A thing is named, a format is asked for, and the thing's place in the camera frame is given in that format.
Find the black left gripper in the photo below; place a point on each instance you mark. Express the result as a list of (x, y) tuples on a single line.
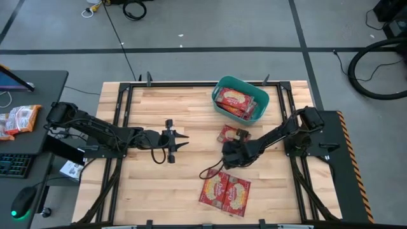
[(159, 140)]

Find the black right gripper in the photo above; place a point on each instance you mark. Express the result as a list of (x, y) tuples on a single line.
[(238, 152)]

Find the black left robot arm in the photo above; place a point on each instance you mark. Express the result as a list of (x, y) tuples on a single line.
[(95, 128)]

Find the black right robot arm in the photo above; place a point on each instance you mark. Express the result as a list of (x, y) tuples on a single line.
[(286, 130)]

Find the teal plastic basket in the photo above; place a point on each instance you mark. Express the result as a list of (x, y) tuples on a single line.
[(260, 95)]

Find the white printed leaflet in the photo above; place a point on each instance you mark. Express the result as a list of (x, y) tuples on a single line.
[(72, 170)]

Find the black hazard-striped platform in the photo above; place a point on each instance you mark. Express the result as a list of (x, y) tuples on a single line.
[(346, 178)]

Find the black desk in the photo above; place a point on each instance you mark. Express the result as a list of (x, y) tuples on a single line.
[(31, 152)]

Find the black desk foot knob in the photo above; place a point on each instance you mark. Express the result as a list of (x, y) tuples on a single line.
[(46, 212)]

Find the black keyboard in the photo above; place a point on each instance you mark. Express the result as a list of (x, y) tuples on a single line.
[(16, 165)]

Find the black computer mouse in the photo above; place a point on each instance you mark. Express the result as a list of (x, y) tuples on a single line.
[(23, 202)]

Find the desk monitor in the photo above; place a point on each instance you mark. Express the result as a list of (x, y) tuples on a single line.
[(14, 82)]

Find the black equipment case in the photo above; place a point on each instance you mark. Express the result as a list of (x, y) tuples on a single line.
[(394, 16)]

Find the black metal table frame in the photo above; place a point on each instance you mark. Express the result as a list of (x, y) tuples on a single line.
[(203, 84)]

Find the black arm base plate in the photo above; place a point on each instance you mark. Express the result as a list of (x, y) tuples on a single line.
[(327, 147), (95, 152)]

